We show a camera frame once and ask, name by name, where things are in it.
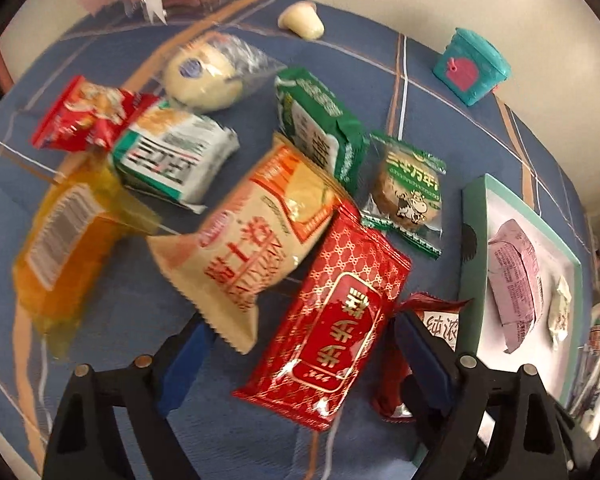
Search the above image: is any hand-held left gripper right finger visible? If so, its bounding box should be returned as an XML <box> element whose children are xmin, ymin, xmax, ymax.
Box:
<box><xmin>391</xmin><ymin>309</ymin><xmax>571</xmax><ymax>480</ymax></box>

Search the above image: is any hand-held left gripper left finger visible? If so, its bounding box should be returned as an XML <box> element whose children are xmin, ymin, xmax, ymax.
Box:
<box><xmin>42</xmin><ymin>317</ymin><xmax>216</xmax><ymax>480</ymax></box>

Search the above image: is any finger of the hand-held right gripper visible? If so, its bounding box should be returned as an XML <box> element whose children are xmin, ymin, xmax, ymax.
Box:
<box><xmin>555</xmin><ymin>402</ymin><xmax>600</xmax><ymax>480</ymax></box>

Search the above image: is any dark red snack packet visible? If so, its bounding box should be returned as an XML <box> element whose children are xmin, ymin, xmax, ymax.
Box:
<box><xmin>370</xmin><ymin>292</ymin><xmax>474</xmax><ymax>421</ymax></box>

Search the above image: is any teal edged cardboard box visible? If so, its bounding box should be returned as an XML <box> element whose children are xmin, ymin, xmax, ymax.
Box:
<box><xmin>412</xmin><ymin>174</ymin><xmax>582</xmax><ymax>466</ymax></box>

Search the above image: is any red gold patterned snack packet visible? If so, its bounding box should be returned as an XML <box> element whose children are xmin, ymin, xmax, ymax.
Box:
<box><xmin>231</xmin><ymin>200</ymin><xmax>412</xmax><ymax>432</ymax></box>

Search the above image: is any beige snack packet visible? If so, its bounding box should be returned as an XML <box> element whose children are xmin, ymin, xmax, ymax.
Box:
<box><xmin>147</xmin><ymin>132</ymin><xmax>353</xmax><ymax>356</ymax></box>

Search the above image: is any yellow orange snack packet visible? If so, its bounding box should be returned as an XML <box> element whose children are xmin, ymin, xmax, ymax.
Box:
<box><xmin>12</xmin><ymin>152</ymin><xmax>161</xmax><ymax>361</ymax></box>

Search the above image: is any cookie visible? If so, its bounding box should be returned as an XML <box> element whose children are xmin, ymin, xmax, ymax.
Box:
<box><xmin>360</xmin><ymin>131</ymin><xmax>448</xmax><ymax>261</ymax></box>

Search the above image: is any white green snack packet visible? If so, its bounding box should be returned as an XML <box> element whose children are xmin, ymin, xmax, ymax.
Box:
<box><xmin>111</xmin><ymin>102</ymin><xmax>240</xmax><ymax>215</ymax></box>

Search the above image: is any pink snack packet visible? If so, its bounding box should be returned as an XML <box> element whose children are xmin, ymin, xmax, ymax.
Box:
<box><xmin>488</xmin><ymin>220</ymin><xmax>546</xmax><ymax>353</ymax></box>

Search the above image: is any small white snack packet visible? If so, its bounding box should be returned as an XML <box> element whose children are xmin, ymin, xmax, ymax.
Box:
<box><xmin>546</xmin><ymin>276</ymin><xmax>573</xmax><ymax>346</ymax></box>

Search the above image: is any dark green snack packet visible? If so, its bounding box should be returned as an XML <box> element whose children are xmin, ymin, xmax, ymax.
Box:
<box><xmin>274</xmin><ymin>67</ymin><xmax>370</xmax><ymax>196</ymax></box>

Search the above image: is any small red snack packet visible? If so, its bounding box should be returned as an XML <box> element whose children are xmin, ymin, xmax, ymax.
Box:
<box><xmin>31</xmin><ymin>76</ymin><xmax>158</xmax><ymax>152</ymax></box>

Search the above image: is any small teal box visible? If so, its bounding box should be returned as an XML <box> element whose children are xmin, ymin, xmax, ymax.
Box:
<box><xmin>433</xmin><ymin>27</ymin><xmax>511</xmax><ymax>107</ymax></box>

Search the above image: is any bread in clear wrapper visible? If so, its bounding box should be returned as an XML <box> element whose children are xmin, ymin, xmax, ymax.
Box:
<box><xmin>161</xmin><ymin>31</ymin><xmax>287</xmax><ymax>112</ymax></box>

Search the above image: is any pale jelly cup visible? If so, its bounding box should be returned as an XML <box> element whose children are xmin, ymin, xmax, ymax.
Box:
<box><xmin>278</xmin><ymin>2</ymin><xmax>325</xmax><ymax>41</ymax></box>

